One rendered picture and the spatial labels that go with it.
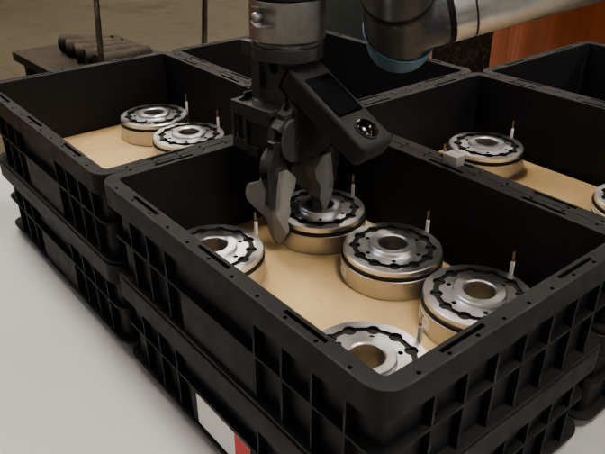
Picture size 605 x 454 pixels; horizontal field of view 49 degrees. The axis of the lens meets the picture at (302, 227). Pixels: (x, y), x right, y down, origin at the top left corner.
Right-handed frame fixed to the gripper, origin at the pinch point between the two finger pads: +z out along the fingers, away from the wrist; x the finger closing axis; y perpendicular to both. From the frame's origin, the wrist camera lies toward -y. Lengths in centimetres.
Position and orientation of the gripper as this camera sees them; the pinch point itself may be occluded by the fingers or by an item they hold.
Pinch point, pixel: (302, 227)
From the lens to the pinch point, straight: 73.4
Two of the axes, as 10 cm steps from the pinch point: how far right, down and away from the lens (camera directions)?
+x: -7.2, 3.4, -6.1
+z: 0.0, 8.7, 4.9
